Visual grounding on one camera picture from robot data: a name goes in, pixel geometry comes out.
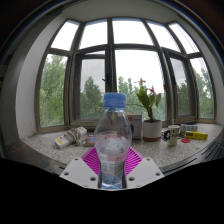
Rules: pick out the flat round red coaster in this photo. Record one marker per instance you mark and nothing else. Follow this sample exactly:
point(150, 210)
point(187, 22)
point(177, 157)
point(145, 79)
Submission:
point(185, 140)

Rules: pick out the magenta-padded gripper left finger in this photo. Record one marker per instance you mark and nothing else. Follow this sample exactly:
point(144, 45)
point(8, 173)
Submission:
point(78, 171)

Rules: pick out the white mug with black print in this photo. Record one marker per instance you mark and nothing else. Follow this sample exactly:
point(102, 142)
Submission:
point(173, 136)

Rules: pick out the blue and green carton pack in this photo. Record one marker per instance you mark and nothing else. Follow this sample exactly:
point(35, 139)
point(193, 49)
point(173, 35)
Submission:
point(189, 128)

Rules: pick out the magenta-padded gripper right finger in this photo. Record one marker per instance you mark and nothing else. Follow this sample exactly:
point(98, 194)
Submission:
point(145, 171)

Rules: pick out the clear blue-capped water bottle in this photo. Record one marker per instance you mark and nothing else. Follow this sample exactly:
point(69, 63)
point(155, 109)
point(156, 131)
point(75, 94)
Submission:
point(112, 140)

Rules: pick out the white and red cardboard box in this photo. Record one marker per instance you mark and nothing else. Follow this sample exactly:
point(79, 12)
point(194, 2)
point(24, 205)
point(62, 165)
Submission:
point(136, 128)

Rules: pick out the long yellow box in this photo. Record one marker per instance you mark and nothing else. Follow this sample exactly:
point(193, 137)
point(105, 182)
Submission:
point(196, 135)

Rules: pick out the flat colourful box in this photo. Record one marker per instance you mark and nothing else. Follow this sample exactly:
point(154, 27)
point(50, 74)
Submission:
point(89, 141)

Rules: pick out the red-flowered plant in white pot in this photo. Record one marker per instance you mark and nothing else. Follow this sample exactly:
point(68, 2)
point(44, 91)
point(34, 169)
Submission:
point(152, 129)

